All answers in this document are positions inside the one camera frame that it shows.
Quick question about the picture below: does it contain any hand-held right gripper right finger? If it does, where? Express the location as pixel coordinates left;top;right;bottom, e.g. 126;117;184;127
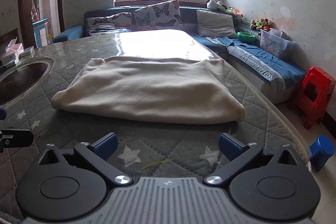
204;132;300;186

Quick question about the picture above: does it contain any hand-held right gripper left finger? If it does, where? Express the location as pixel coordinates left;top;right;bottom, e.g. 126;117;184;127
37;131;132;186

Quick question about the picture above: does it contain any cream knit garment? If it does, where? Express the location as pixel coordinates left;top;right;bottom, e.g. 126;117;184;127
51;55;246;125

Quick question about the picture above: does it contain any round metal basin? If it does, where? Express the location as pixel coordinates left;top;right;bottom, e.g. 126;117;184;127
0;57;57;109

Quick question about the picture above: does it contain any grey quilted star table cover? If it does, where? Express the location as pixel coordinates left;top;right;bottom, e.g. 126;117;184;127
0;30;313;224

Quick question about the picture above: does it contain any yellow strand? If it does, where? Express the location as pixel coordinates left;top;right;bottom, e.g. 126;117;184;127
141;158;174;170

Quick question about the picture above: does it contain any white box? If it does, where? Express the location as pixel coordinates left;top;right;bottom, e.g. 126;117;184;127
0;52;20;68

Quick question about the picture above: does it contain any blue cabinet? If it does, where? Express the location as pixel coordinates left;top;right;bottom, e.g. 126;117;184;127
32;18;49;48

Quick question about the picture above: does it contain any blue plastic stool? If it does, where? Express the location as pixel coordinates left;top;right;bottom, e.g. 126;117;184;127
309;135;335;172

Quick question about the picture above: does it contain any blue sofa cover cloth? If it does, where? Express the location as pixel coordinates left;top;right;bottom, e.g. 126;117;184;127
205;36;307;93

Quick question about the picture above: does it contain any green plastic bowl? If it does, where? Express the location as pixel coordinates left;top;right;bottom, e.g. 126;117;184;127
237;31;256;42

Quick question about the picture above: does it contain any clear plastic storage box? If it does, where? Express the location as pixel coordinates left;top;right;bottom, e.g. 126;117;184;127
259;28;296;59

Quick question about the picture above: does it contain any red plastic stool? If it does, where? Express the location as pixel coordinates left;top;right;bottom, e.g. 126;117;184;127
288;67;336;130

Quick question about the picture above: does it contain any flat butterfly print pillow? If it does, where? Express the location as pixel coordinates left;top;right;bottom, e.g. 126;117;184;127
85;12;132;37

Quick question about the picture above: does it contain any grey pillow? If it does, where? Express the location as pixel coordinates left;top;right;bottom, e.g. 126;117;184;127
196;9;237;38

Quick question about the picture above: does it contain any pink plush toy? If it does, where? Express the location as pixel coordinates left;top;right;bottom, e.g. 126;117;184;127
227;7;243;18

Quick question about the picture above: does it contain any blue corner sofa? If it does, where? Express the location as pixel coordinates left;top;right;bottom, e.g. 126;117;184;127
52;6;307;104

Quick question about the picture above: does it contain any large butterfly print pillow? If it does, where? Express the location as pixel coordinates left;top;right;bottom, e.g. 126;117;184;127
133;0;183;31

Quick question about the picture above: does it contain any black and white plush toy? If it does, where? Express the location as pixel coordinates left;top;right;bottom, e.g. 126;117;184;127
206;0;227;11

